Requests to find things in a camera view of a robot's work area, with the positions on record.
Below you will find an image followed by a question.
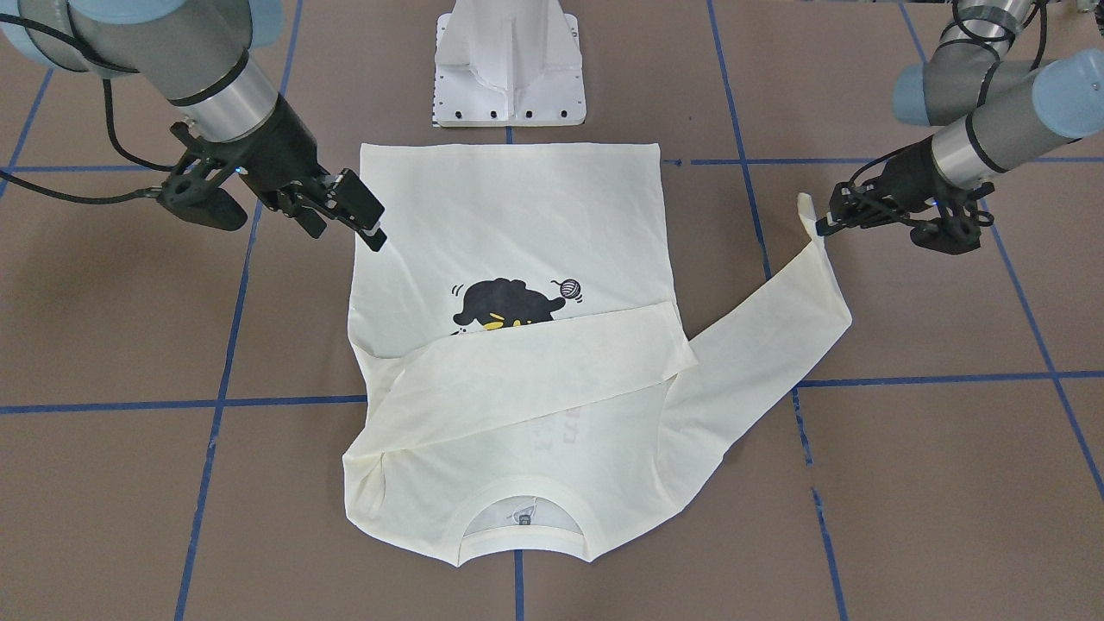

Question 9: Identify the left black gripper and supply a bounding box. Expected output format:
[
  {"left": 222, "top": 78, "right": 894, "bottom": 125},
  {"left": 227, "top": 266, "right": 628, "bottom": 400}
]
[{"left": 815, "top": 138, "right": 969, "bottom": 236}]

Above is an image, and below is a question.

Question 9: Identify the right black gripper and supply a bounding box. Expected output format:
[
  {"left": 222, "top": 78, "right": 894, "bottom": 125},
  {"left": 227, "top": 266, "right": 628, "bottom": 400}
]
[{"left": 185, "top": 96, "right": 386, "bottom": 252}]

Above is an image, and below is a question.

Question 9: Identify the cream long-sleeve cat shirt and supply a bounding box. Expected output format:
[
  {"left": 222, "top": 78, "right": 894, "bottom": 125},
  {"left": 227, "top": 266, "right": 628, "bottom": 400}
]
[{"left": 342, "top": 144, "right": 852, "bottom": 567}]

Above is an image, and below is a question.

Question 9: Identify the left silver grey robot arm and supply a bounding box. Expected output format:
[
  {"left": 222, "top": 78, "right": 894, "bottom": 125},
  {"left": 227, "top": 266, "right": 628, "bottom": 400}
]
[{"left": 816, "top": 1, "right": 1103, "bottom": 254}]

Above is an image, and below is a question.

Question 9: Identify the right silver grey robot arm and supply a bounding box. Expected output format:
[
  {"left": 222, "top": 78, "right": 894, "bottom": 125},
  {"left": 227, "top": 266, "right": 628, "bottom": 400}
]
[{"left": 3, "top": 1, "right": 386, "bottom": 251}]

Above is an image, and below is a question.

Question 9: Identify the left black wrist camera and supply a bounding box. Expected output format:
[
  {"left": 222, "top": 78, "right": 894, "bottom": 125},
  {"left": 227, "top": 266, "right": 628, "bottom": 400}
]
[{"left": 910, "top": 201, "right": 994, "bottom": 255}]

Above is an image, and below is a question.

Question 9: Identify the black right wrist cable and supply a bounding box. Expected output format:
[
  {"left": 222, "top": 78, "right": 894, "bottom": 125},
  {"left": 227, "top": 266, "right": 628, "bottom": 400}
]
[{"left": 0, "top": 13, "right": 185, "bottom": 206}]

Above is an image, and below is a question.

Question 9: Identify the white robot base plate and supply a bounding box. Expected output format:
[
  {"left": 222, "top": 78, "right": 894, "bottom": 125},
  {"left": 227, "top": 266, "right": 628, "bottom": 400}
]
[{"left": 431, "top": 1, "right": 587, "bottom": 129}]

